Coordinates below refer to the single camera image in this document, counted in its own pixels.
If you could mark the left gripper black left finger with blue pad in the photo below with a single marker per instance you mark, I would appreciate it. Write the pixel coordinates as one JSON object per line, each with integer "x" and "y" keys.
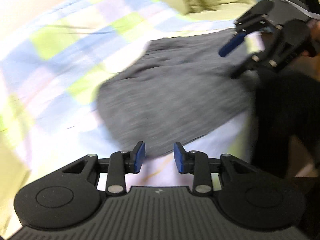
{"x": 118, "y": 165}

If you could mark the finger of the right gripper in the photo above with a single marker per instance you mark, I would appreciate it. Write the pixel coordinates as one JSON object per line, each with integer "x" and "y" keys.
{"x": 251, "y": 21}
{"x": 254, "y": 62}

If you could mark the plaid blue green bedsheet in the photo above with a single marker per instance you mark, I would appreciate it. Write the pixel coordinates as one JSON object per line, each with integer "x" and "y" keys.
{"x": 51, "y": 80}

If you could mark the person's right hand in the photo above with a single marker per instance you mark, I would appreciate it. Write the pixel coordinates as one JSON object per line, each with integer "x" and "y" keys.
{"x": 313, "y": 23}

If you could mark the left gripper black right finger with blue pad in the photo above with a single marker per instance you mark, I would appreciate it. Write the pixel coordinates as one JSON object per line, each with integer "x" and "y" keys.
{"x": 200, "y": 166}

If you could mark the grey checked garment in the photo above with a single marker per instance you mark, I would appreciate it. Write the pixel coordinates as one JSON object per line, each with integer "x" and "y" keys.
{"x": 179, "y": 90}

